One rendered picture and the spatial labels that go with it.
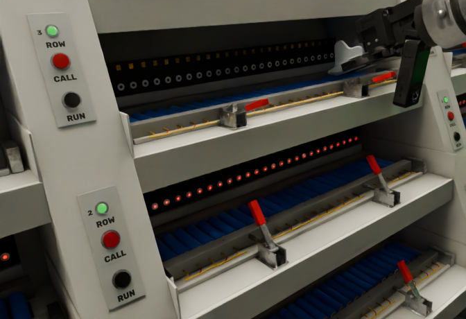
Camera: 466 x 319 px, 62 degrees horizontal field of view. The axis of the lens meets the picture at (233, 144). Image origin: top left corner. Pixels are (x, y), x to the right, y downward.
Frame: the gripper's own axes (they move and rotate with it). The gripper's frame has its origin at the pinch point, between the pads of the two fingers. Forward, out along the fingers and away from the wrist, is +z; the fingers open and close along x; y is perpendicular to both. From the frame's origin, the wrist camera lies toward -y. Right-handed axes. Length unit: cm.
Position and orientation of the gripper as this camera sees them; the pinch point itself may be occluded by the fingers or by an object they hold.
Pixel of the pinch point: (340, 73)
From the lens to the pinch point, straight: 80.9
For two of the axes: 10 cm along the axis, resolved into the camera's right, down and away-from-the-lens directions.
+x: -8.1, 2.2, -5.4
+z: -5.3, 1.4, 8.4
